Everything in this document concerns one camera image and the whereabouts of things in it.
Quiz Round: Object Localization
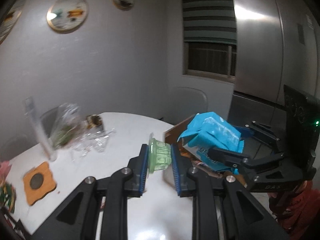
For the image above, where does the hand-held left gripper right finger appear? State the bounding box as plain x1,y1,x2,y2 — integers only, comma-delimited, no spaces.
171,145,290,240

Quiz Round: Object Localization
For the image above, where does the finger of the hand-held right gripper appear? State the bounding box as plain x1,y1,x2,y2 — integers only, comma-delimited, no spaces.
231,121,281,153
208,147,286,170

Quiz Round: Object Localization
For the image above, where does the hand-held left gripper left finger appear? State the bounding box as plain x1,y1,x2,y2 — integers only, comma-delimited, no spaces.
32,144,150,240

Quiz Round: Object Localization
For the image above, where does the green jelly cup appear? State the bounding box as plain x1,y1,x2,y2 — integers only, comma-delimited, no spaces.
147,133,173,175

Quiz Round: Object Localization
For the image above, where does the light blue snack carton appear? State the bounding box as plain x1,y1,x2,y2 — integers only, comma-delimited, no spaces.
177,111,245,176

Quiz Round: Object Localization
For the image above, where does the cardboard box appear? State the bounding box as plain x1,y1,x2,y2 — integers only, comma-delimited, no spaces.
163,114,248,188

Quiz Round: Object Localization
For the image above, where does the person's right forearm red sleeve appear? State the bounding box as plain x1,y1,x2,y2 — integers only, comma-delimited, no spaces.
267,180,320,236

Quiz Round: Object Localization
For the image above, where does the crumpled clear plastic wrap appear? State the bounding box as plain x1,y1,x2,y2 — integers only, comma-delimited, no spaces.
71,127,117,161

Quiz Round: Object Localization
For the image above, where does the grey chair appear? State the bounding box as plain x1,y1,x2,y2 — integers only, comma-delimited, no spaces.
39,106,61,136
172,87,209,126
0,133,38,161

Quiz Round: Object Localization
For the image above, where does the gold foil wrapper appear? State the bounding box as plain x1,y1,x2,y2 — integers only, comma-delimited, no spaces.
86,114,104,132

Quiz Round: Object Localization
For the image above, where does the steel refrigerator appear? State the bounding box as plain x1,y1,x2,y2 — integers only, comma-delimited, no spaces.
227,0,320,131

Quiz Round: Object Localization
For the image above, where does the polka dot plastic bag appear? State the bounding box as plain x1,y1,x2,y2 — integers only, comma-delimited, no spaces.
51,102,83,150

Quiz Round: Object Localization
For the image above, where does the wooden trivet with dark disc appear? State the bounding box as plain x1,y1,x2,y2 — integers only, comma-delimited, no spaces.
23,161,58,207

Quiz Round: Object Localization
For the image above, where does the window with striped blind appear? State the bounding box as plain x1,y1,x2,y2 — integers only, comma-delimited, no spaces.
181,0,238,83

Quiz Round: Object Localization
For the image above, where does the clear film roll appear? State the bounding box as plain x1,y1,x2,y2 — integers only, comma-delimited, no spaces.
22,97,58,162

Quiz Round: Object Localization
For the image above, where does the green snack bag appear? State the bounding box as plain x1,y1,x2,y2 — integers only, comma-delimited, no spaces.
0,182,17,213

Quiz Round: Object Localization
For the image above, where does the pink snack bag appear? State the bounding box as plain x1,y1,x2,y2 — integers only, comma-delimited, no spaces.
0,161,12,181

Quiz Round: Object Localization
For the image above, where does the black stand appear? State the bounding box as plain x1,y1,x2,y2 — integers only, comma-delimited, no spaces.
0,207,33,240

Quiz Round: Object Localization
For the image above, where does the small round wall plate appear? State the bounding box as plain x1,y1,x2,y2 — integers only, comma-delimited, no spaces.
111,0,135,11

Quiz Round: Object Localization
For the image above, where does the large round wall plate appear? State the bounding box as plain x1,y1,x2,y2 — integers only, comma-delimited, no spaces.
46,0,89,34

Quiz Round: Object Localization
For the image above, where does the framed wall picture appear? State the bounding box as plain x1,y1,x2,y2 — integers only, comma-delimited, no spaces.
0,7,22,46

